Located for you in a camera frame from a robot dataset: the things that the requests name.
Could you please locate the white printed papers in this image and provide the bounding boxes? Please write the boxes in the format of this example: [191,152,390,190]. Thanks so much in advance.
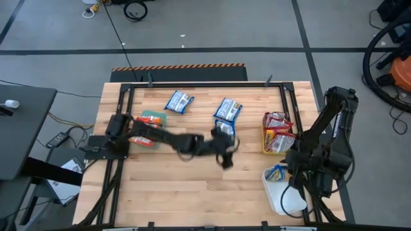
[46,157,85,206]

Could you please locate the white plastic bin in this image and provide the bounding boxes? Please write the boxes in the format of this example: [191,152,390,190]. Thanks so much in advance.
[261,165,308,216]

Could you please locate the black rig frame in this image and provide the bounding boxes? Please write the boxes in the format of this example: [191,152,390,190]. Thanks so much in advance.
[76,81,346,231]

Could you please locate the coiled black cable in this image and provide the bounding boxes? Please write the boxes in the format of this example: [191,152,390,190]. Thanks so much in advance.
[123,0,149,22]

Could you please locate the orange spicy chicken noodle pack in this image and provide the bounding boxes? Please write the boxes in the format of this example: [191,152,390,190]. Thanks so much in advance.
[134,115,164,126]

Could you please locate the black hazard-striped floor mat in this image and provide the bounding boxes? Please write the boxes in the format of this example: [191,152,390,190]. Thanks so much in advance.
[110,63,249,83]

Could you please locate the yellow white extension plug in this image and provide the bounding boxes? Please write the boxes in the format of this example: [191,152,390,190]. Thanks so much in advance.
[82,0,103,19]

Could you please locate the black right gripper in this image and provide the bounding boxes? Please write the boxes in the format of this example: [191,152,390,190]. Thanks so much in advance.
[284,150,322,193]

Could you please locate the green plastic bin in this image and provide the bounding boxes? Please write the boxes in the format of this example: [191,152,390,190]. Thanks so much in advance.
[140,110,168,150]

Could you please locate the black equipment case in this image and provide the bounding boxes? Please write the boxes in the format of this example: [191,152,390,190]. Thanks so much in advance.
[376,0,411,23]

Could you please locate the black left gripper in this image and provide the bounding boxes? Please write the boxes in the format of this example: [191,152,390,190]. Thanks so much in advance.
[205,126,241,171]

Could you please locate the black vacuum hose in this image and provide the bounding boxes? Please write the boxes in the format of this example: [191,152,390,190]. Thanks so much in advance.
[362,15,411,113]

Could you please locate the orange shop vacuum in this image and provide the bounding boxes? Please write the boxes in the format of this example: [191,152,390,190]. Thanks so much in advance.
[390,56,411,94]

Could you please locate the black power adapter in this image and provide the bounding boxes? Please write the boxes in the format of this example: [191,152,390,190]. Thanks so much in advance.
[46,132,70,149]

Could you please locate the long black floor cable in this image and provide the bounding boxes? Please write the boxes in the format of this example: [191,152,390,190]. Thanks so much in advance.
[101,0,139,82]

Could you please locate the dark grey desk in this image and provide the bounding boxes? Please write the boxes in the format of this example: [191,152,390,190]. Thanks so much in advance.
[0,84,58,181]

